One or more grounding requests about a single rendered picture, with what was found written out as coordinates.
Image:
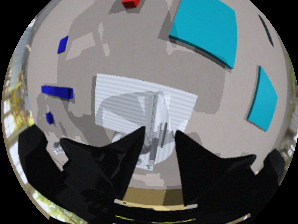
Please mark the red rectangular block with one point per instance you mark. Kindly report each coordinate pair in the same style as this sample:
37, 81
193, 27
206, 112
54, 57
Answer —
130, 3

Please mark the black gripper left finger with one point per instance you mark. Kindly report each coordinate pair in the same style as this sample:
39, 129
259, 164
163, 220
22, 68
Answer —
115, 162

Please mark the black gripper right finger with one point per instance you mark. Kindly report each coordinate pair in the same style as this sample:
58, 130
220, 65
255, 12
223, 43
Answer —
201, 170

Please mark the small blue block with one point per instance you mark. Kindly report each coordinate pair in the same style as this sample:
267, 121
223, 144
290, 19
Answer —
63, 44
50, 118

